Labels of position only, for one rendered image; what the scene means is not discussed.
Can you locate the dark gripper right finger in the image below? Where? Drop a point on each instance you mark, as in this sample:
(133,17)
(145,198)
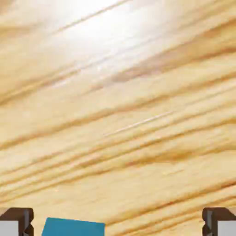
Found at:
(219,214)

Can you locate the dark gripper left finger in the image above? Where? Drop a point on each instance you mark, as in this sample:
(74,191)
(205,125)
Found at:
(16,214)

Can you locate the small blue cube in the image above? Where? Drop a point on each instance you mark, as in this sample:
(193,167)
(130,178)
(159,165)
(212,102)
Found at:
(73,228)

